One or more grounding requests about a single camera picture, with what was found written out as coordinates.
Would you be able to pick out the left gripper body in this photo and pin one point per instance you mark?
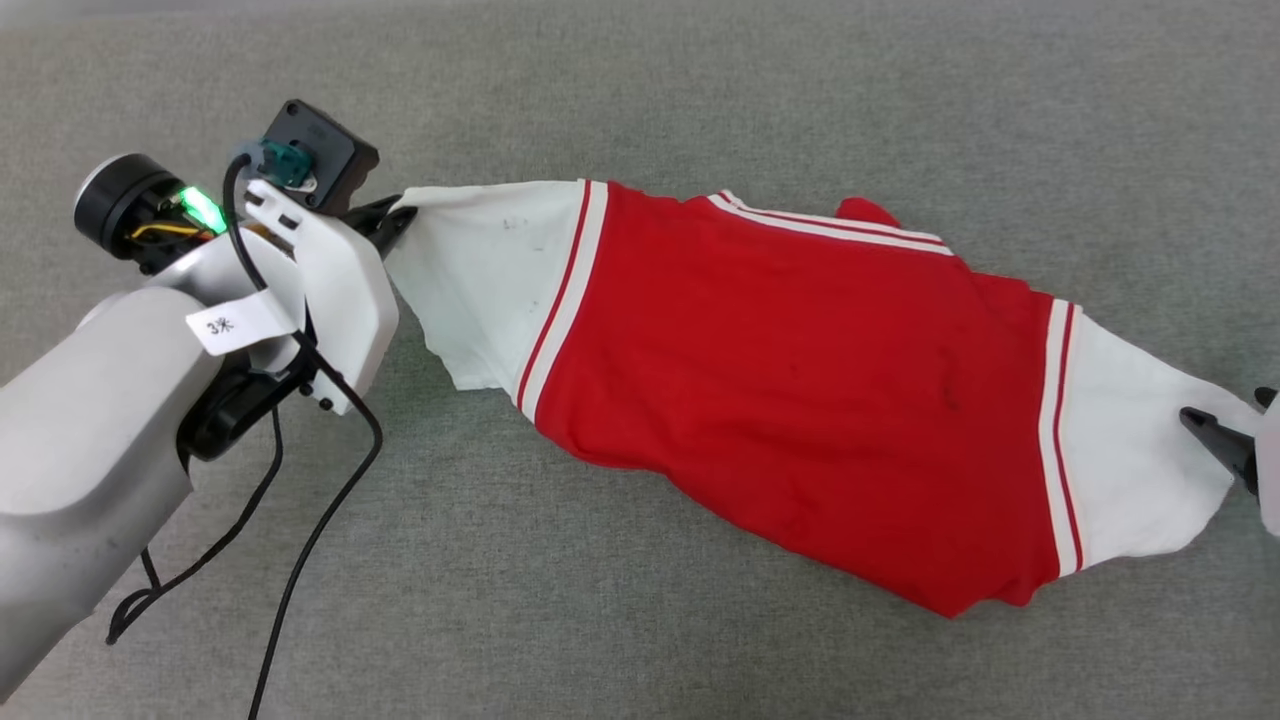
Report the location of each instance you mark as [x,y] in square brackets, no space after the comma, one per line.
[125,205]

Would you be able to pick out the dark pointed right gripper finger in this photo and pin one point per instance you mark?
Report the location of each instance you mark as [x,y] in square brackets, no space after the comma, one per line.
[1268,397]
[1225,440]

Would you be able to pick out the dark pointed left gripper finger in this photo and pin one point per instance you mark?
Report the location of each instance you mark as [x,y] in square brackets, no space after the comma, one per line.
[385,218]

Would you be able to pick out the red and white t-shirt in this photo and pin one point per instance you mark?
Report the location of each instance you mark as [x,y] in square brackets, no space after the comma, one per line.
[800,380]

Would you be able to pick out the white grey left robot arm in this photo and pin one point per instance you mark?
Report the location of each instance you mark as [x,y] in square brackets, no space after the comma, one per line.
[80,450]

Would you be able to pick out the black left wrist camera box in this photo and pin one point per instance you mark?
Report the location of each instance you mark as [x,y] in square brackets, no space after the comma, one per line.
[320,135]

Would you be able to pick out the teal left camera connector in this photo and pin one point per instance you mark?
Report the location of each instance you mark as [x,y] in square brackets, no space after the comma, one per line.
[285,165]

